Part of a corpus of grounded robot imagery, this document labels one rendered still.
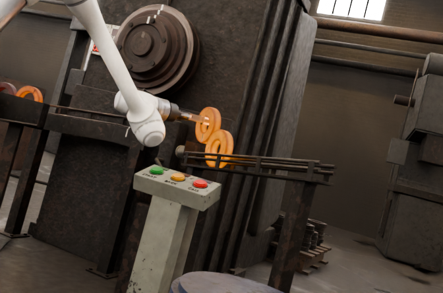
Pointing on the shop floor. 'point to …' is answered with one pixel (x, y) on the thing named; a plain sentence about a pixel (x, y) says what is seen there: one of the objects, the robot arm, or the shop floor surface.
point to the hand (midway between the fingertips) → (208, 121)
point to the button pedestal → (165, 226)
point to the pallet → (310, 255)
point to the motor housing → (133, 242)
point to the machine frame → (184, 101)
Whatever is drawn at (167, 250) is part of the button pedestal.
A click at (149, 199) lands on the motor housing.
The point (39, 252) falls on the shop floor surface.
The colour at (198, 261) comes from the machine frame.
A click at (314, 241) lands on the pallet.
